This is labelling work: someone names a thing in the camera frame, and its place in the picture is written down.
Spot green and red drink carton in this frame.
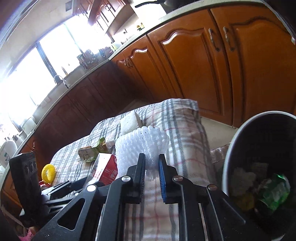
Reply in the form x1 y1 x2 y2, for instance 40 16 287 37
89 153 118 186

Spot yellow wrapper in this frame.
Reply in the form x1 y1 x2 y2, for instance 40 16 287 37
236 192 255 211

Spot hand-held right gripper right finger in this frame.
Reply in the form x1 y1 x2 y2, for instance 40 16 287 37
158 153 275 241

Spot wooden lower cabinets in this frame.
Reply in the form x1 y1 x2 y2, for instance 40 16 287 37
0 5 296 209

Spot black bin with white rim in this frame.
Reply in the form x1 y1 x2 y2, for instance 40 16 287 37
222 111 296 241

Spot black wok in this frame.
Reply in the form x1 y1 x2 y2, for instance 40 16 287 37
135 0 199 8

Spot kitchen window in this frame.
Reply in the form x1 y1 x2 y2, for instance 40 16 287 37
0 21 114 130

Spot wooden upper cabinets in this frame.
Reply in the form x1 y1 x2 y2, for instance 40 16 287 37
72 0 130 30

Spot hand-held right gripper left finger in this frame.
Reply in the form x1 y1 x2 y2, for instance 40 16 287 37
32 153 147 241

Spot utensil rack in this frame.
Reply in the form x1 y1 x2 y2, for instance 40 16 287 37
77 50 96 70

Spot yellow foam fruit net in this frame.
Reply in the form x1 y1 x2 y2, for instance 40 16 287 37
42 164 57 181

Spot wooden cabinets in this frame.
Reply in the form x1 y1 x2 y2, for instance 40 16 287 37
72 0 130 30
0 5 296 209

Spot plaid tablecloth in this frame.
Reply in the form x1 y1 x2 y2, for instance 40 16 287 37
50 98 232 241

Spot chrome faucet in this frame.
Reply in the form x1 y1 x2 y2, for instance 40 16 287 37
54 75 70 90

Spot white foam fruit net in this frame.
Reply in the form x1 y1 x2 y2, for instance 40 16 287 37
115 126 170 181

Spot white foam block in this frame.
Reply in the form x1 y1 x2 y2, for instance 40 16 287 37
121 111 142 135

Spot white rice cooker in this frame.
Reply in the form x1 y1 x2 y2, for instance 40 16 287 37
0 137 18 167

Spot white paper ball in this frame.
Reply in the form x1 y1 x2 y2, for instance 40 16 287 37
231 167 257 197

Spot white kettle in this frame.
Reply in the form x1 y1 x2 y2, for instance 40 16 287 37
21 117 37 135

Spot shiny green wrapper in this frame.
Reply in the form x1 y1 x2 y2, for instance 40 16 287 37
258 174 290 211

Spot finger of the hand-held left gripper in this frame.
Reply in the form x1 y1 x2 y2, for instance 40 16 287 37
47 176 89 194
45 190 81 210

